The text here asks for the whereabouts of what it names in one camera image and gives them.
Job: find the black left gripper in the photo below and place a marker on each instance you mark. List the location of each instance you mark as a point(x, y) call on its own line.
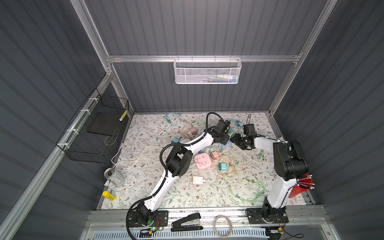
point(224, 142)

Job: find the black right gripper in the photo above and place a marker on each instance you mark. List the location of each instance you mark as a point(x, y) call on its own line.
point(236, 138)

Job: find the pink USB charger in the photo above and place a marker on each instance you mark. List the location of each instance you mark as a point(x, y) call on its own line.
point(214, 155)
point(193, 131)

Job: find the pink power strip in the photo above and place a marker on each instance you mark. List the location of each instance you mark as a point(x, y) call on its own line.
point(203, 161)

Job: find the teal USB charger cube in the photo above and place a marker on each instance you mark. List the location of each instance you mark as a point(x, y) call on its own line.
point(222, 167)

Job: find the white USB charger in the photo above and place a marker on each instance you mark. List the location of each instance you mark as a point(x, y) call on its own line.
point(198, 180)

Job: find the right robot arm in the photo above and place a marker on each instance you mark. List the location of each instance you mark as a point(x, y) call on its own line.
point(289, 165)

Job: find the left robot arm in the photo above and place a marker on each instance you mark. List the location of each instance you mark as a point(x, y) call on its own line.
point(176, 159)

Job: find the dark teal two-tone charger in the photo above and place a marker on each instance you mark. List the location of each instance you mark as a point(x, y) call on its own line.
point(175, 140)

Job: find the red pencil cup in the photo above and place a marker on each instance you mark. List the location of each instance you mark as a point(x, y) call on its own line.
point(304, 184)

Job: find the black stapler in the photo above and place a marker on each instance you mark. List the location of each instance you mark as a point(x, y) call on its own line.
point(189, 223)

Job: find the yellow marker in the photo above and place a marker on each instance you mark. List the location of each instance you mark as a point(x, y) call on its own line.
point(108, 196)

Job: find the white wire mesh basket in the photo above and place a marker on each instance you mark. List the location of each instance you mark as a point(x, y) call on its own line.
point(207, 71)

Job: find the black wire basket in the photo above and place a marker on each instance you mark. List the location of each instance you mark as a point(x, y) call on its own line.
point(97, 131)

